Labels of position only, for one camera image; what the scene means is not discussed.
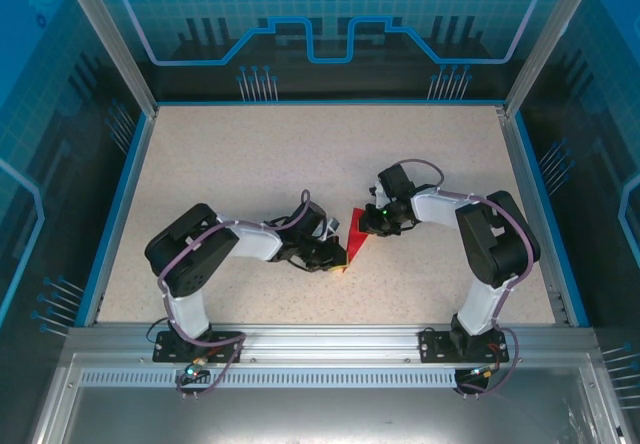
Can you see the silver metal panel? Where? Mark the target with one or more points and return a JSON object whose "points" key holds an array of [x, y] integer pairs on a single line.
{"points": [[320, 419]]}

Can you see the aluminium frame post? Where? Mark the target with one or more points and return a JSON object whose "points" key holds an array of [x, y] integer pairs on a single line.
{"points": [[120, 49], [540, 49]]}

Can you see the blue table side trim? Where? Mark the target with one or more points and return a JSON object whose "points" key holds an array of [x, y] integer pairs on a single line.
{"points": [[135, 164], [535, 164]]}

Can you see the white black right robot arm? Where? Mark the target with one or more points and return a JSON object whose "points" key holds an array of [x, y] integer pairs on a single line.
{"points": [[435, 209]]}

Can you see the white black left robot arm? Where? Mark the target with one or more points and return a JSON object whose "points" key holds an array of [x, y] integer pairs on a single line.
{"points": [[255, 246]]}

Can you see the aluminium mounting rail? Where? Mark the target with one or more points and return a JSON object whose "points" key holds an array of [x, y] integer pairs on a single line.
{"points": [[330, 344]]}

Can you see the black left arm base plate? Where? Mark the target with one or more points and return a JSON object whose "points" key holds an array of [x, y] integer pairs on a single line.
{"points": [[225, 339]]}

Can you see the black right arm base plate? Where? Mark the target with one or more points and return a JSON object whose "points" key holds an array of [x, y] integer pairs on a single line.
{"points": [[432, 345]]}

